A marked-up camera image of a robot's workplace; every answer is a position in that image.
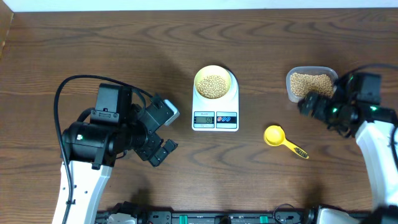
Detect yellow measuring scoop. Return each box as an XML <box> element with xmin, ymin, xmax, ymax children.
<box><xmin>264</xmin><ymin>125</ymin><xmax>310</xmax><ymax>159</ymax></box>

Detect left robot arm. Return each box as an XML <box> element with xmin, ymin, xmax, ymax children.
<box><xmin>53</xmin><ymin>83</ymin><xmax>179</xmax><ymax>223</ymax></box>

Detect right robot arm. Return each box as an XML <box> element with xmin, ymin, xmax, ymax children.
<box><xmin>298</xmin><ymin>72</ymin><xmax>397</xmax><ymax>223</ymax></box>

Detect white digital kitchen scale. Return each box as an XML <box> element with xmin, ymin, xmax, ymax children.
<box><xmin>192</xmin><ymin>69</ymin><xmax>239</xmax><ymax>132</ymax></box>

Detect soybeans in yellow bowl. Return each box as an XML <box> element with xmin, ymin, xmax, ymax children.
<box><xmin>197</xmin><ymin>75</ymin><xmax>228</xmax><ymax>99</ymax></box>

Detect yellow plastic bowl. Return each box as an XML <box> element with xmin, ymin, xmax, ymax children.
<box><xmin>194</xmin><ymin>65</ymin><xmax>232</xmax><ymax>100</ymax></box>

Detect pile of soybeans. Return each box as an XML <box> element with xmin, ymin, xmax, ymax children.
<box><xmin>290</xmin><ymin>72</ymin><xmax>334</xmax><ymax>98</ymax></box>

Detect clear plastic container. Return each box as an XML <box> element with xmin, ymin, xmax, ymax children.
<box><xmin>286</xmin><ymin>66</ymin><xmax>338</xmax><ymax>103</ymax></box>

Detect black right camera cable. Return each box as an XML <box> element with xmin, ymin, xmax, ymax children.
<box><xmin>335</xmin><ymin>63</ymin><xmax>398</xmax><ymax>88</ymax></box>

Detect black camera cable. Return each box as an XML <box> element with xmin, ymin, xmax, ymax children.
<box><xmin>53</xmin><ymin>74</ymin><xmax>155</xmax><ymax>224</ymax></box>
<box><xmin>335</xmin><ymin>63</ymin><xmax>398</xmax><ymax>88</ymax></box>

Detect black left camera cable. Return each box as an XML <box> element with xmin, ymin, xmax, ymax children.
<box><xmin>53</xmin><ymin>74</ymin><xmax>155</xmax><ymax>224</ymax></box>

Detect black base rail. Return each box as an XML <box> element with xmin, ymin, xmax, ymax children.
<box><xmin>94</xmin><ymin>202</ymin><xmax>316</xmax><ymax>224</ymax></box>

